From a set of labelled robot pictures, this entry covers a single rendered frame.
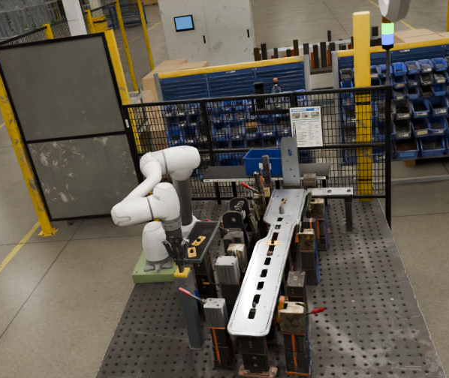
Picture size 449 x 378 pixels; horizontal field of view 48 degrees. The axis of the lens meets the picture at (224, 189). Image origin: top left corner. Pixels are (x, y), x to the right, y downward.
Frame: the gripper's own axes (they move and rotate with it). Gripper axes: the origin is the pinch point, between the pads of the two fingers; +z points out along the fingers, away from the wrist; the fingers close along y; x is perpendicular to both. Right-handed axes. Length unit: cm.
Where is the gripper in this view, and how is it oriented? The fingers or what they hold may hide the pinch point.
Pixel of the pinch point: (180, 265)
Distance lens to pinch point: 234.8
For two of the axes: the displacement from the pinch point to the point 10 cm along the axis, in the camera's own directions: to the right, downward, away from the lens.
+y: 9.6, -0.2, -2.8
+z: 1.4, 9.0, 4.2
